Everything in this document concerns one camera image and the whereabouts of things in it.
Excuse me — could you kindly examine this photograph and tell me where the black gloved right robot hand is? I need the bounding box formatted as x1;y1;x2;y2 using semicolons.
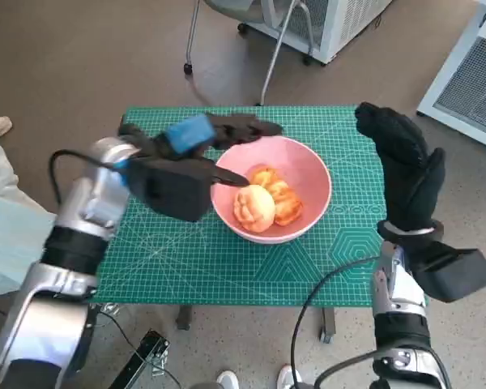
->
354;101;446;231

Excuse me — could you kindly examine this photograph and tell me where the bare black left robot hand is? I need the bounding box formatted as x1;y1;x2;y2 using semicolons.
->
145;113;284;188

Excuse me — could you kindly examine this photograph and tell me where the pink bowl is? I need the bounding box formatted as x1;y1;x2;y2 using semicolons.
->
209;136;333;244

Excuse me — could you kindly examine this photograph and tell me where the round toy bread bun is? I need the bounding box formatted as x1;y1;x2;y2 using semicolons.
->
232;184;276;233

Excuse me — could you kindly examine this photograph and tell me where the long orange toy bread loaf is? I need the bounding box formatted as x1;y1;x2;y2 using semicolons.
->
249;164;304;227

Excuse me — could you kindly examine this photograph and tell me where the white cabinet with mesh panel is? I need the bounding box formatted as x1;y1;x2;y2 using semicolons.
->
416;6;486;154
238;0;396;66

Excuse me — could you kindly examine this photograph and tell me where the grey chair with metal legs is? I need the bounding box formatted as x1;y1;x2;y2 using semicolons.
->
183;0;313;107

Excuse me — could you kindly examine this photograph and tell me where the green cutting mat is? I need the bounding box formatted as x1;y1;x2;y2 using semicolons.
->
92;105;428;306

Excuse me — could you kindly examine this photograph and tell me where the dark table leg with caster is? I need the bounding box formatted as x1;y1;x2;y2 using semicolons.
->
318;304;336;345

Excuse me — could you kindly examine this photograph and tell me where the black metal stand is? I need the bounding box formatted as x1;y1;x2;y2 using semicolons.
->
109;330;171;389

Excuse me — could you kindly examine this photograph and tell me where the white shoe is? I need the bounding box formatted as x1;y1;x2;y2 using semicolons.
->
216;370;240;389
277;364;303;389

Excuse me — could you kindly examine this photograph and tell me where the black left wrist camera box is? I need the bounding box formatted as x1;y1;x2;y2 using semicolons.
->
125;157;215;222

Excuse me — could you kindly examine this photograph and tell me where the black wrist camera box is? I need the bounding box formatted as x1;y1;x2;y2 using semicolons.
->
125;157;215;222
411;241;486;303

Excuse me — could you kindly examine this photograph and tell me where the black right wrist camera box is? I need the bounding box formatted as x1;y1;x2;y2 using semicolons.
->
411;241;486;303

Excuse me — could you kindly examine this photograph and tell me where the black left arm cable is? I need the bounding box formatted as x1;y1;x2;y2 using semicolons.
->
49;149;122;203

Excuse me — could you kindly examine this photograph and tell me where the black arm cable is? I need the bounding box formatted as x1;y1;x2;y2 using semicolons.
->
290;255;382;389
49;149;122;203

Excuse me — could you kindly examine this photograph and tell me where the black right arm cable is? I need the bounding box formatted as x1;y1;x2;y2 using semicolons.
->
290;255;382;389

